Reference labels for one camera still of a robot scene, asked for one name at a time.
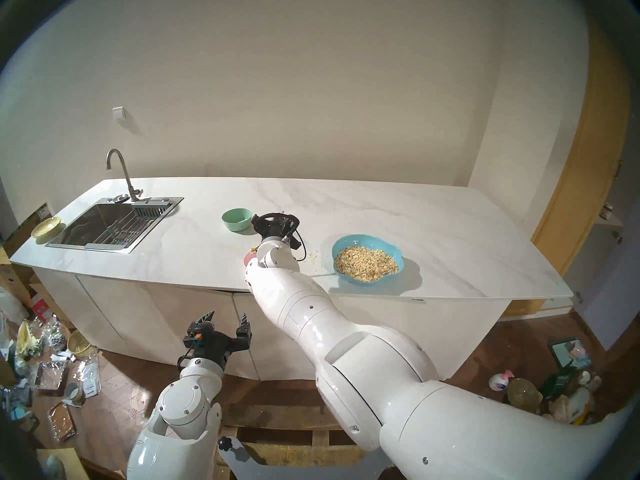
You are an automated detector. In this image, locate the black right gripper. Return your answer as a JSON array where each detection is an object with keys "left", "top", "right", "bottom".
[{"left": 251, "top": 214, "right": 301, "bottom": 250}]

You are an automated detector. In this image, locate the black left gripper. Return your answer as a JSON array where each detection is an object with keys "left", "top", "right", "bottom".
[{"left": 182, "top": 310, "right": 251, "bottom": 371}]

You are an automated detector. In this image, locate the green plastic bowl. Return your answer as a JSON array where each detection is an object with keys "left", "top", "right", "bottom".
[{"left": 222, "top": 208, "right": 253, "bottom": 232}]

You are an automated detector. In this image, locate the oat cereal pile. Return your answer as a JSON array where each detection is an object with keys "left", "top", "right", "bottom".
[{"left": 335, "top": 246, "right": 399, "bottom": 281}]

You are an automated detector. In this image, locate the blue flower-shaped bowl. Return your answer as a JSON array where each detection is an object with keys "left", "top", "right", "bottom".
[{"left": 332, "top": 234, "right": 404, "bottom": 285}]

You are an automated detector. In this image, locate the olive glass bowl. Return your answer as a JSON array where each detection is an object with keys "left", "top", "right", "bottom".
[{"left": 507, "top": 378, "right": 543, "bottom": 410}]

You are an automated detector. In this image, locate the white counter cabinet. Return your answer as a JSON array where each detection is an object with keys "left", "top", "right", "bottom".
[{"left": 31, "top": 266, "right": 511, "bottom": 387}]

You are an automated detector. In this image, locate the wooden pallet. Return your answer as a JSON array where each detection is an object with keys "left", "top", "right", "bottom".
[{"left": 220, "top": 403, "right": 381, "bottom": 480}]

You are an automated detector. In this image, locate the wicker basket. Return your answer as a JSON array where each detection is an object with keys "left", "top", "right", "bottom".
[{"left": 67, "top": 330, "right": 96, "bottom": 357}]

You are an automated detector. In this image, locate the clear labelled packet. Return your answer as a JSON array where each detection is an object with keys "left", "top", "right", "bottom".
[{"left": 75, "top": 359, "right": 101, "bottom": 397}]

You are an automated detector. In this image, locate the curved metal faucet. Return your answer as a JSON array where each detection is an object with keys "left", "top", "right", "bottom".
[{"left": 106, "top": 149, "right": 143, "bottom": 202}]

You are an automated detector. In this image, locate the stainless steel sink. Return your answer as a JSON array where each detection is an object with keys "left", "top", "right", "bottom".
[{"left": 46, "top": 196, "right": 184, "bottom": 255}]

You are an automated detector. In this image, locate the clear plastic tray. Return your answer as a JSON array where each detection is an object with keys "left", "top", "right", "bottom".
[{"left": 32, "top": 360, "right": 68, "bottom": 392}]

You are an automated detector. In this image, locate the tray with brown food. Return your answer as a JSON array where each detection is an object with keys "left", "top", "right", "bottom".
[{"left": 47, "top": 401, "right": 77, "bottom": 442}]

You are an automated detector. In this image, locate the yellow shallow dish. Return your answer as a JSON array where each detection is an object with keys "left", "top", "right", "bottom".
[{"left": 31, "top": 216, "right": 62, "bottom": 240}]

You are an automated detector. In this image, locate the tan cardboard sheet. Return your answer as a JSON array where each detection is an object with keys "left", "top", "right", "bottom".
[{"left": 37, "top": 448, "right": 88, "bottom": 480}]

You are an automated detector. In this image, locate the white plastic bag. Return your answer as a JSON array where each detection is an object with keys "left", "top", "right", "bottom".
[{"left": 0, "top": 289, "right": 28, "bottom": 325}]

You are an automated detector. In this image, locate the brown cardboard box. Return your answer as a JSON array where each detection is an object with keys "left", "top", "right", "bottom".
[{"left": 0, "top": 202, "right": 53, "bottom": 305}]

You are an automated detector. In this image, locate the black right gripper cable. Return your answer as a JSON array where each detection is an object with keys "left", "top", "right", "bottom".
[{"left": 255, "top": 212, "right": 307, "bottom": 261}]

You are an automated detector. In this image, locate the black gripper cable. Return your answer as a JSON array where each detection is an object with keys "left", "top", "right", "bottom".
[
  {"left": 176, "top": 334, "right": 202, "bottom": 371},
  {"left": 255, "top": 212, "right": 307, "bottom": 261}
]

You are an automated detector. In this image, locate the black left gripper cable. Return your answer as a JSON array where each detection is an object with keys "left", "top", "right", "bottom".
[{"left": 176, "top": 334, "right": 202, "bottom": 371}]

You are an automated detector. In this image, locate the wire dish rack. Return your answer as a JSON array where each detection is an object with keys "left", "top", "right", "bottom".
[{"left": 85, "top": 218, "right": 153, "bottom": 249}]

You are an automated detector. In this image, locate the wooden door frame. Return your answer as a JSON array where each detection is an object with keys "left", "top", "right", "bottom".
[{"left": 500, "top": 14, "right": 632, "bottom": 319}]

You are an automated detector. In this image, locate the white wall shelf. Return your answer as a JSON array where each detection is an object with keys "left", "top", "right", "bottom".
[{"left": 592, "top": 201, "right": 626, "bottom": 245}]

